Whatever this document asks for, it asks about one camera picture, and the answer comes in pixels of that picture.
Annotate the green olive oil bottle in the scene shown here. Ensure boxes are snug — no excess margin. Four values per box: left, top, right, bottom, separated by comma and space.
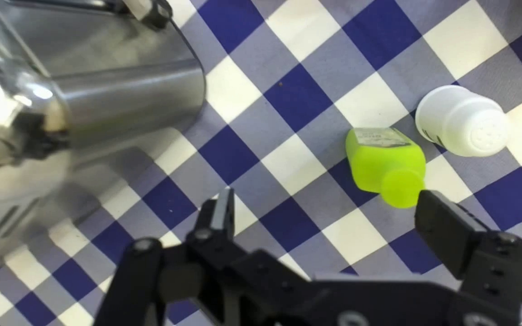
343, 125, 428, 212

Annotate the small white plastic bottle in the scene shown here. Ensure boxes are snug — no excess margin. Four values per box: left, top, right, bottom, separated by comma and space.
413, 83, 513, 159

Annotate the blue white checked tablecloth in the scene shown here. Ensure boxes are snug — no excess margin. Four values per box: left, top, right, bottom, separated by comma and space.
0, 0, 522, 326

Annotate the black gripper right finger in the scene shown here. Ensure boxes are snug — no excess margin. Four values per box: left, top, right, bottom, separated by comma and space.
413, 188, 522, 326

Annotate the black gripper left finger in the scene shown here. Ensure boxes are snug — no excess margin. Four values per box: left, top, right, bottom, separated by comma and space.
92, 184, 312, 326

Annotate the silver metal toaster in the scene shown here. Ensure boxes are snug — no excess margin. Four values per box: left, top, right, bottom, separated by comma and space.
0, 0, 208, 286

